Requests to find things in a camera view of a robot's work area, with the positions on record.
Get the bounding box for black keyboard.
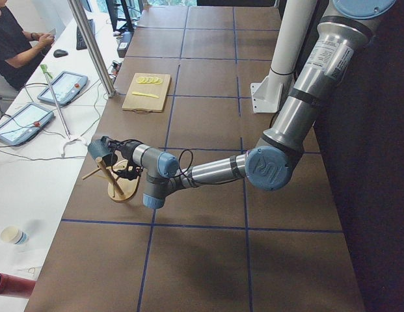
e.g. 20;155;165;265
76;19;95;51

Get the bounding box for paper cup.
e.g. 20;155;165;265
0;226;29;245

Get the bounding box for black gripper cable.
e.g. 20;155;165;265
109;139;202;188

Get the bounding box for white table cables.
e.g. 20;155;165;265
0;83;107;162

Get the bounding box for yellow plastic knife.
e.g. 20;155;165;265
131;91;159;99

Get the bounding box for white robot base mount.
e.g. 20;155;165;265
250;0;317;113

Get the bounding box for seated person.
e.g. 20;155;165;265
0;0;57;91

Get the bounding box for bamboo cutting board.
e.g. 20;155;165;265
122;73;171;113

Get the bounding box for black power adapter box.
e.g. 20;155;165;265
117;32;133;58

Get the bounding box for red cylinder bottle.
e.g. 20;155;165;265
0;273;36;298

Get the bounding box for teach pendant tablet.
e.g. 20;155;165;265
0;103;55;146
44;71;88;107

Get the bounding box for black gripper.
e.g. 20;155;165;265
100;136;142;181

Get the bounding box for metal rod with green tip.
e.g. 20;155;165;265
40;64;70;139

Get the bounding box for dark teal mug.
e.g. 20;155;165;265
87;138;118;166

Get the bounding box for black computer mouse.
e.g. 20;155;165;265
53;49;68;58

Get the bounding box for aluminium frame post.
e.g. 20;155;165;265
68;0;116;98

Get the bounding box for far teach pendant tablet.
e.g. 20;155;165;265
44;71;88;107

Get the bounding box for wooden cup storage rack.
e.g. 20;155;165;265
81;157;140;203

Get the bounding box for near teach pendant tablet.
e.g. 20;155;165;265
0;103;55;146

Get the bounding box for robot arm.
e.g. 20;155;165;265
88;1;394;209

